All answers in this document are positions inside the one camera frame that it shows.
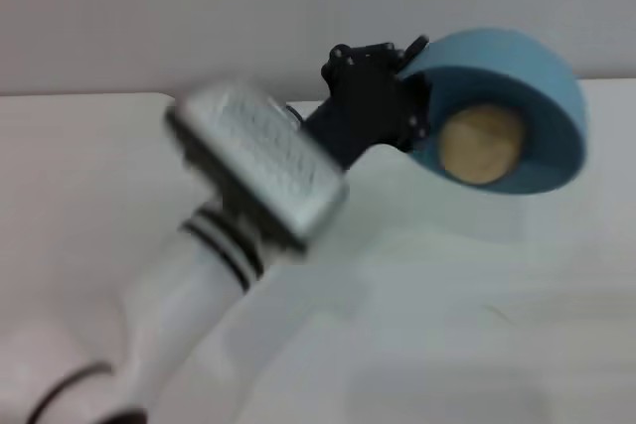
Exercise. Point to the beige egg yolk pastry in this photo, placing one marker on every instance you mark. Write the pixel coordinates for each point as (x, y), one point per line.
(482, 143)

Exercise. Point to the blue bowl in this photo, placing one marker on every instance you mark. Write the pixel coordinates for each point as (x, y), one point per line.
(536, 96)

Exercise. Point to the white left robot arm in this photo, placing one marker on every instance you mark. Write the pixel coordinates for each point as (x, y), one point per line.
(169, 305)

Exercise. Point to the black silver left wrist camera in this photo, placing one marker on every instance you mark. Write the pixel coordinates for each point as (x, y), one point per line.
(258, 161)

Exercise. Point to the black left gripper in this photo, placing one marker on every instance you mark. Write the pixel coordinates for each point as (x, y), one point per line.
(365, 106)

